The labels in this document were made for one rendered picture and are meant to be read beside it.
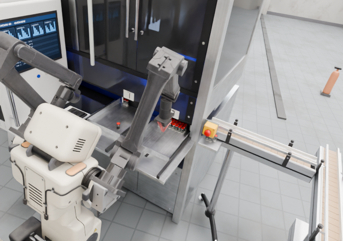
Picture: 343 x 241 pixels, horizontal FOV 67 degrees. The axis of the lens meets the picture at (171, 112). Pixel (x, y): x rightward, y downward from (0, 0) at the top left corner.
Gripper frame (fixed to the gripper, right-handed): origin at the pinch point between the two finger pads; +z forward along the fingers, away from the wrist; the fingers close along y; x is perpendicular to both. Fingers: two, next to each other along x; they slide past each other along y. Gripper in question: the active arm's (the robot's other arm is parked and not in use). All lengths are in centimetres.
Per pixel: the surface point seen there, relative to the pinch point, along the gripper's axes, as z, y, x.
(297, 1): 70, 1069, 11
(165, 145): 20.3, 10.8, 2.5
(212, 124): 5.8, 29.1, -18.4
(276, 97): 113, 314, -47
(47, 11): -39, 10, 89
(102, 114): 20, 13, 53
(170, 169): 20.2, -4.3, -9.6
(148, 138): 20.3, 11.0, 14.3
